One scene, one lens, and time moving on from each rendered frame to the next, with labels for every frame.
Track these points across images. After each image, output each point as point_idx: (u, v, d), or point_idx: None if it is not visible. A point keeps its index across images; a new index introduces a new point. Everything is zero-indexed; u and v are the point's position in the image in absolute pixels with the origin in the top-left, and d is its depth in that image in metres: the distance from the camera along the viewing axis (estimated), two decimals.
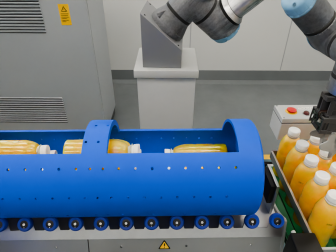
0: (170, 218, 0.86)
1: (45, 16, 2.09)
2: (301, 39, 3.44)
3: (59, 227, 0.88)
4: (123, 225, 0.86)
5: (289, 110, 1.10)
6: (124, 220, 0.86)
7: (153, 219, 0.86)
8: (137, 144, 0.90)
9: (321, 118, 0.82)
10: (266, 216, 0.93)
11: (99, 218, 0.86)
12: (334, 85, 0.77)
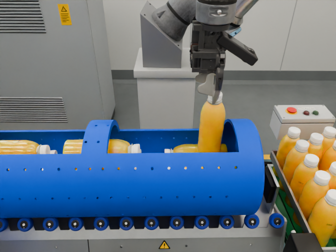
0: (170, 218, 0.86)
1: (45, 16, 2.09)
2: (301, 39, 3.44)
3: (59, 227, 0.88)
4: (123, 225, 0.86)
5: (289, 110, 1.10)
6: (124, 220, 0.86)
7: (153, 219, 0.86)
8: (137, 144, 0.90)
9: (193, 53, 0.71)
10: (266, 216, 0.93)
11: (99, 218, 0.86)
12: (197, 9, 0.65)
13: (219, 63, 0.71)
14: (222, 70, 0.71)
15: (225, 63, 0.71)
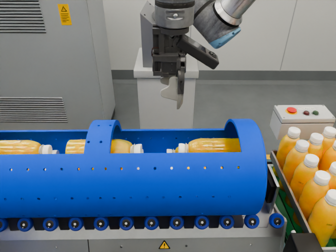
0: (172, 217, 0.86)
1: (45, 16, 2.09)
2: (301, 39, 3.44)
3: (59, 227, 0.88)
4: (122, 224, 0.86)
5: (289, 110, 1.10)
6: (125, 219, 0.86)
7: (154, 220, 0.86)
8: (139, 144, 0.90)
9: (153, 57, 0.70)
10: (266, 216, 0.93)
11: (101, 218, 0.86)
12: (155, 13, 0.65)
13: (179, 67, 0.71)
14: (183, 73, 0.70)
15: (185, 66, 0.71)
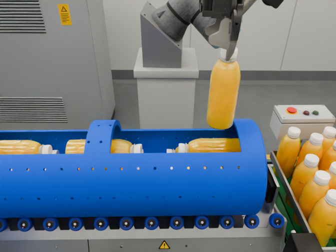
0: (172, 217, 0.86)
1: (45, 16, 2.09)
2: (301, 39, 3.44)
3: (59, 227, 0.88)
4: (122, 224, 0.86)
5: (289, 110, 1.10)
6: (125, 219, 0.86)
7: (154, 220, 0.86)
8: (139, 144, 0.90)
9: None
10: (266, 216, 0.93)
11: (101, 218, 0.86)
12: None
13: (236, 4, 0.57)
14: (240, 12, 0.57)
15: (243, 3, 0.57)
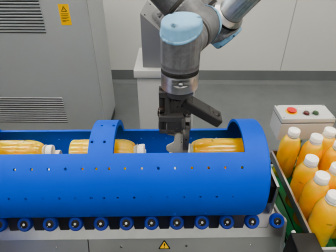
0: (174, 215, 0.86)
1: (45, 16, 2.09)
2: (301, 39, 3.44)
3: (59, 227, 0.88)
4: (122, 223, 0.86)
5: (289, 110, 1.10)
6: (126, 219, 0.86)
7: (154, 221, 0.86)
8: (142, 144, 0.90)
9: (159, 116, 0.74)
10: (266, 216, 0.93)
11: (103, 219, 0.86)
12: (161, 79, 0.69)
13: (184, 126, 0.74)
14: (188, 132, 0.74)
15: (190, 125, 0.74)
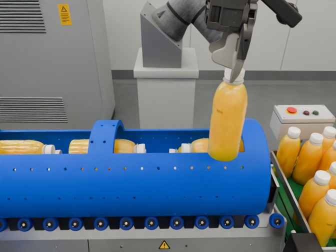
0: (174, 215, 0.86)
1: (45, 16, 2.09)
2: (301, 39, 3.44)
3: (59, 227, 0.88)
4: (122, 223, 0.86)
5: (289, 110, 1.10)
6: (126, 219, 0.86)
7: (154, 221, 0.86)
8: (142, 144, 0.90)
9: (211, 0, 0.49)
10: (266, 216, 0.93)
11: (103, 219, 0.86)
12: None
13: (247, 18, 0.49)
14: (251, 27, 0.49)
15: (255, 18, 0.49)
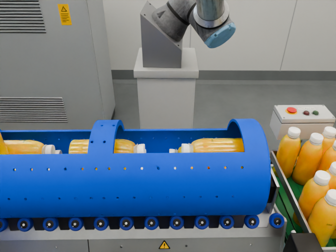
0: (174, 215, 0.86)
1: (45, 16, 2.09)
2: (301, 39, 3.44)
3: (59, 227, 0.88)
4: (122, 223, 0.86)
5: (289, 110, 1.10)
6: (126, 219, 0.86)
7: (154, 221, 0.86)
8: (142, 144, 0.90)
9: None
10: (266, 216, 0.93)
11: (103, 219, 0.86)
12: None
13: None
14: None
15: None
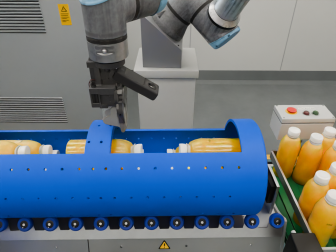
0: (172, 216, 0.86)
1: (45, 16, 2.09)
2: (301, 39, 3.44)
3: (59, 227, 0.88)
4: (122, 224, 0.86)
5: (289, 110, 1.10)
6: (125, 219, 0.86)
7: (154, 220, 0.86)
8: (139, 144, 0.90)
9: (91, 89, 0.70)
10: (266, 216, 0.93)
11: (101, 218, 0.86)
12: (87, 47, 0.65)
13: (117, 99, 0.70)
14: (121, 107, 0.70)
15: (123, 98, 0.70)
